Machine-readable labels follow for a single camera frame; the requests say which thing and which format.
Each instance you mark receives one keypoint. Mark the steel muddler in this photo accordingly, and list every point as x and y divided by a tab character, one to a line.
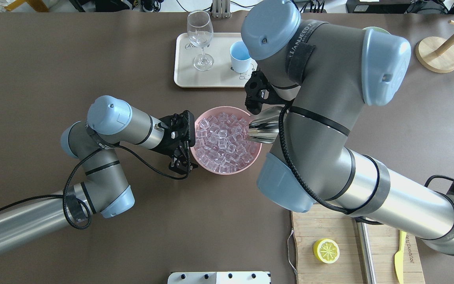
366	252

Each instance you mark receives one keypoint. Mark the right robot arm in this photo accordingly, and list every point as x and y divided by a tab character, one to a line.
323	74

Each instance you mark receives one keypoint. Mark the blue cup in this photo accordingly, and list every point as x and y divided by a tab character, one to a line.
240	57

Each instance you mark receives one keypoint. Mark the pink bowl of ice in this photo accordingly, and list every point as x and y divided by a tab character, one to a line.
222	146

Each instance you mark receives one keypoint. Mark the wooden mug tree stand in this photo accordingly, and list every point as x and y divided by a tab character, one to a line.
436	53

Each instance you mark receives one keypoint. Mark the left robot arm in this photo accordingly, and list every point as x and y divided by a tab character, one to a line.
97	183

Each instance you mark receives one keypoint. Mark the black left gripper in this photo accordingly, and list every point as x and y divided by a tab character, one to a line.
166	146

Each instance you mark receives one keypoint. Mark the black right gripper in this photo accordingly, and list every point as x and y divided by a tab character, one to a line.
255	91

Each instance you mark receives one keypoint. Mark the halved lemon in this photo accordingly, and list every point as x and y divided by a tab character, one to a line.
326	251

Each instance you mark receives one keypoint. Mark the green bowl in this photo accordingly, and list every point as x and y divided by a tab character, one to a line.
377	29

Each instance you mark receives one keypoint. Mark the clear wine glass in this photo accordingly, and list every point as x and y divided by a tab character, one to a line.
200	34

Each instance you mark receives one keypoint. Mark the metal ice scoop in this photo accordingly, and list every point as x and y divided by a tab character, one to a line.
264	127

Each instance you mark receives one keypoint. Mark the bamboo cutting board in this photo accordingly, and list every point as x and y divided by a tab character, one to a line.
320	223

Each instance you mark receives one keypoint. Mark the cream serving tray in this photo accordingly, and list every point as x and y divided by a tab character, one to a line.
221	74

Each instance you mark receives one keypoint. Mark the yellow plastic knife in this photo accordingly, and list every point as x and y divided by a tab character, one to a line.
398	257

